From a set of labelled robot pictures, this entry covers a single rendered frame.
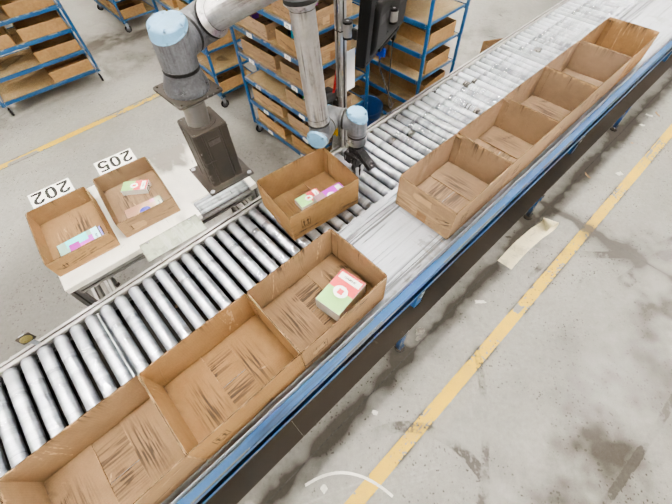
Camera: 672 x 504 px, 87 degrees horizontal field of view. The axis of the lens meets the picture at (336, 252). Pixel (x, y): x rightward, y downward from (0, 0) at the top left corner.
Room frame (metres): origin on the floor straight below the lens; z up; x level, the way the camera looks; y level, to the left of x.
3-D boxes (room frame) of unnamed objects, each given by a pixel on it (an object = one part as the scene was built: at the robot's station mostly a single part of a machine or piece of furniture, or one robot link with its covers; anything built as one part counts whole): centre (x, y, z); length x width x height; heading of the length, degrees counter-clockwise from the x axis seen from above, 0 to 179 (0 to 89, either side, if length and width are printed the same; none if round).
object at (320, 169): (1.21, 0.11, 0.83); 0.39 x 0.29 x 0.17; 124
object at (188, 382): (0.33, 0.37, 0.96); 0.39 x 0.29 x 0.17; 130
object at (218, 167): (1.48, 0.61, 0.91); 0.26 x 0.26 x 0.33; 37
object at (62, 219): (1.09, 1.25, 0.80); 0.38 x 0.28 x 0.10; 36
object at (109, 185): (1.29, 1.00, 0.80); 0.38 x 0.28 x 0.10; 35
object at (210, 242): (0.84, 0.46, 0.72); 0.52 x 0.05 x 0.05; 40
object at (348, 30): (1.67, -0.22, 1.40); 0.28 x 0.11 x 0.11; 130
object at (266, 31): (2.75, 0.38, 0.99); 0.40 x 0.30 x 0.10; 38
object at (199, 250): (0.80, 0.51, 0.72); 0.52 x 0.05 x 0.05; 40
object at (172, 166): (1.31, 0.98, 0.74); 1.00 x 0.58 x 0.03; 127
